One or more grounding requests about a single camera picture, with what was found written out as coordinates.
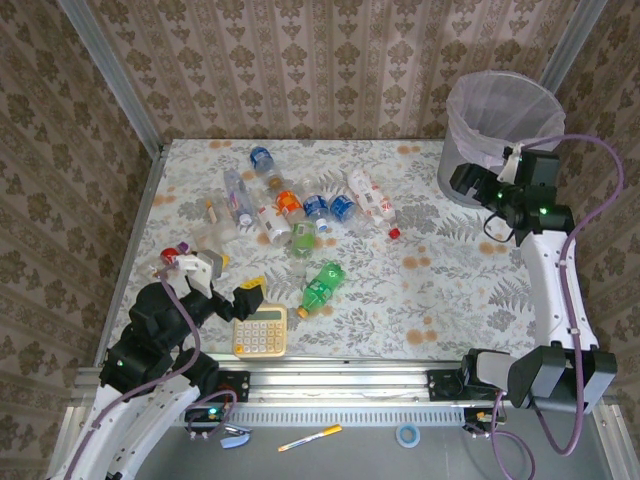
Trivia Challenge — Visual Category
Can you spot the white label clear bottle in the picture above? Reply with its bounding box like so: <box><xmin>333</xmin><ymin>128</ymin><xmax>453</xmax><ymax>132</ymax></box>
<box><xmin>256</xmin><ymin>202</ymin><xmax>294</xmax><ymax>246</ymax></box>

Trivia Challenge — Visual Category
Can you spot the green soda bottle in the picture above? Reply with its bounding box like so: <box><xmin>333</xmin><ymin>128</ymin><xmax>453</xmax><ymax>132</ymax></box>
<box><xmin>295</xmin><ymin>260</ymin><xmax>348</xmax><ymax>319</ymax></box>

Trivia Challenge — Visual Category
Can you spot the lime green label bottle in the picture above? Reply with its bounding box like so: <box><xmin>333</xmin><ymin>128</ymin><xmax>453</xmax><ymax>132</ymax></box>
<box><xmin>290</xmin><ymin>220</ymin><xmax>318</xmax><ymax>259</ymax></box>

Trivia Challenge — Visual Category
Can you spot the orange label bottle gold cap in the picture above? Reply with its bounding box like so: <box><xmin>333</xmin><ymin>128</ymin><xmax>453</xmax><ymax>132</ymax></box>
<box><xmin>267</xmin><ymin>175</ymin><xmax>307</xmax><ymax>221</ymax></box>

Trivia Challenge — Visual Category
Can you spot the white wrap bottle red cap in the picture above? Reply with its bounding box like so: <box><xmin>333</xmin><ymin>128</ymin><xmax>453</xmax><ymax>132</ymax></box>
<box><xmin>347</xmin><ymin>168</ymin><xmax>403</xmax><ymax>240</ymax></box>

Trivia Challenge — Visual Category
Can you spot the blue label bottle white cap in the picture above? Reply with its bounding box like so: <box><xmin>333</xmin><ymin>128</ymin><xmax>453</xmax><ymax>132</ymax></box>
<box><xmin>302</xmin><ymin>193</ymin><xmax>332</xmax><ymax>232</ymax></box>

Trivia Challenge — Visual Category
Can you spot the plain clear bottle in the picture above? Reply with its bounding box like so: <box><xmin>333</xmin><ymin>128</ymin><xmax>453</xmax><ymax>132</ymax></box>
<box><xmin>293</xmin><ymin>175</ymin><xmax>321</xmax><ymax>197</ymax></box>

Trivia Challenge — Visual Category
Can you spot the blue label water bottle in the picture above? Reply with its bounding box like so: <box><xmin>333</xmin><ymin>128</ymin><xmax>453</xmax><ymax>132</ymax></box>
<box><xmin>248</xmin><ymin>144</ymin><xmax>281</xmax><ymax>182</ymax></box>
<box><xmin>328</xmin><ymin>193</ymin><xmax>372</xmax><ymax>234</ymax></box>

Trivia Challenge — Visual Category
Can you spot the grey mesh waste bin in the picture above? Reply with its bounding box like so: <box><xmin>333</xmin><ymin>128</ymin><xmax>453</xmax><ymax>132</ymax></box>
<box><xmin>437</xmin><ymin>69</ymin><xmax>568</xmax><ymax>209</ymax></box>

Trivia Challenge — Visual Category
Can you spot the clear plastic cup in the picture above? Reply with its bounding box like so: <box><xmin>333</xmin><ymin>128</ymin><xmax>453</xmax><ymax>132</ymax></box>
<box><xmin>192</xmin><ymin>219</ymin><xmax>239</xmax><ymax>247</ymax></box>

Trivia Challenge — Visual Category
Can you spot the cream calculator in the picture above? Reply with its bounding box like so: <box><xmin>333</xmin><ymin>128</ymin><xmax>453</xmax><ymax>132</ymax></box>
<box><xmin>232</xmin><ymin>302</ymin><xmax>290</xmax><ymax>359</ymax></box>

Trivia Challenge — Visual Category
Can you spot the small black control board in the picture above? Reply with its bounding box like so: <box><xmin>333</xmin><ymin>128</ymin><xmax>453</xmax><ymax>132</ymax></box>
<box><xmin>462</xmin><ymin>407</ymin><xmax>501</xmax><ymax>435</ymax></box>
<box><xmin>184</xmin><ymin>406</ymin><xmax>225</xmax><ymax>435</ymax></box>

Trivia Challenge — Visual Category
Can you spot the floral table cover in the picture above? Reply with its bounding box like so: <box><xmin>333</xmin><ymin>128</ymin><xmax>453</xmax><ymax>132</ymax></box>
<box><xmin>122</xmin><ymin>138</ymin><xmax>556</xmax><ymax>361</ymax></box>

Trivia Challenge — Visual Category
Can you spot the blue metal clip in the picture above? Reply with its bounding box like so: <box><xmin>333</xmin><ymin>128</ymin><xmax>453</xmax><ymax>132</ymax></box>
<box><xmin>219</xmin><ymin>423</ymin><xmax>254</xmax><ymax>450</ymax></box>

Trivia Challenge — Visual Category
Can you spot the yellow white pen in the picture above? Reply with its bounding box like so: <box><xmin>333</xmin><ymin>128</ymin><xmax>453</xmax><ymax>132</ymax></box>
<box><xmin>277</xmin><ymin>424</ymin><xmax>344</xmax><ymax>453</ymax></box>

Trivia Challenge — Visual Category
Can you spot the blue tape roll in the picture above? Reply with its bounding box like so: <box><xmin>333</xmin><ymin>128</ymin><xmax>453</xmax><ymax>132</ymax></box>
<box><xmin>394</xmin><ymin>423</ymin><xmax>421</xmax><ymax>447</ymax></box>

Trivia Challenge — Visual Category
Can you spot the grey metal shelf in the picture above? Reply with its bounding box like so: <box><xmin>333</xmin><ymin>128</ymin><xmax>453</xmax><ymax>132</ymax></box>
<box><xmin>47</xmin><ymin>403</ymin><xmax>634</xmax><ymax>480</ymax></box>

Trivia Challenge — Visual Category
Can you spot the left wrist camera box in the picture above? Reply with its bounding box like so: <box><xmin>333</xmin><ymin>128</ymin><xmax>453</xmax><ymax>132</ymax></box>
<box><xmin>167</xmin><ymin>249</ymin><xmax>226</xmax><ymax>297</ymax></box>

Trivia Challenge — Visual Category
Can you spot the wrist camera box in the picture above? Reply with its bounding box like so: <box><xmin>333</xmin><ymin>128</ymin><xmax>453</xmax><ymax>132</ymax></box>
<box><xmin>167</xmin><ymin>249</ymin><xmax>226</xmax><ymax>297</ymax></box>
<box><xmin>497</xmin><ymin>142</ymin><xmax>525</xmax><ymax>184</ymax></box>

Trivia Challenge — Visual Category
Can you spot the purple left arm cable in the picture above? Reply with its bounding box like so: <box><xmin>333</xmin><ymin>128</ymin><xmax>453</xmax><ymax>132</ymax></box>
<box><xmin>62</xmin><ymin>269</ymin><xmax>240</xmax><ymax>480</ymax></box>

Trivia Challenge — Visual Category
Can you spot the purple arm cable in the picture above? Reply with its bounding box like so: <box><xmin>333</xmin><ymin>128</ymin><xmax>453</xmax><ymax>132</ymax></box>
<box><xmin>487</xmin><ymin>133</ymin><xmax>626</xmax><ymax>480</ymax></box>
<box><xmin>62</xmin><ymin>269</ymin><xmax>240</xmax><ymax>480</ymax></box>

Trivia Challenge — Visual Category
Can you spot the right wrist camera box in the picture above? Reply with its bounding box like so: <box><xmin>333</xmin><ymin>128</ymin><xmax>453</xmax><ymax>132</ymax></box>
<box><xmin>497</xmin><ymin>142</ymin><xmax>525</xmax><ymax>184</ymax></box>

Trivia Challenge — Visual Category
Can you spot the aluminium table edge rail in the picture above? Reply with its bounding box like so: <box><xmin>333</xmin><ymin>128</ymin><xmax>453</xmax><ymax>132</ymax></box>
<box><xmin>94</xmin><ymin>144</ymin><xmax>169</xmax><ymax>369</ymax></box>

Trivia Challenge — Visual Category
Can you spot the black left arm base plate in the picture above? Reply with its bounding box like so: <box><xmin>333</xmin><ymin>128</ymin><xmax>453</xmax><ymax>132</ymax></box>
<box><xmin>214</xmin><ymin>370</ymin><xmax>251</xmax><ymax>404</ymax></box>

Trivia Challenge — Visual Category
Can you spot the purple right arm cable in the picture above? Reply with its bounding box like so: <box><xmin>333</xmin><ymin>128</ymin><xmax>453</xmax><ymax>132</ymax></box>
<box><xmin>487</xmin><ymin>133</ymin><xmax>626</xmax><ymax>480</ymax></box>

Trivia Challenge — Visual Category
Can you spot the aluminium mounting rail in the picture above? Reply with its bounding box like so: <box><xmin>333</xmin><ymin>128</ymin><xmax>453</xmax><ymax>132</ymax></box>
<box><xmin>69</xmin><ymin>358</ymin><xmax>619</xmax><ymax>407</ymax></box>

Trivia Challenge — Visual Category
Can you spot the grey slotted cable duct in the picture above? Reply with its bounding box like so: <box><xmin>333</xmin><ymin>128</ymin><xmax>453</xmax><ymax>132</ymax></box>
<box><xmin>172</xmin><ymin>405</ymin><xmax>469</xmax><ymax>427</ymax></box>

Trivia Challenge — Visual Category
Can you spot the aluminium frame post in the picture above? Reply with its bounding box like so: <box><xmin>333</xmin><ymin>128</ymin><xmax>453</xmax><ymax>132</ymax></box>
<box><xmin>56</xmin><ymin>0</ymin><xmax>167</xmax><ymax>154</ymax></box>
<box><xmin>538</xmin><ymin>0</ymin><xmax>610</xmax><ymax>96</ymax></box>

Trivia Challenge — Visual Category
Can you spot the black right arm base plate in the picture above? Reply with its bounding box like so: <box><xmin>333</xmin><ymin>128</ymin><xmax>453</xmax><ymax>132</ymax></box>
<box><xmin>426</xmin><ymin>368</ymin><xmax>511</xmax><ymax>401</ymax></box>

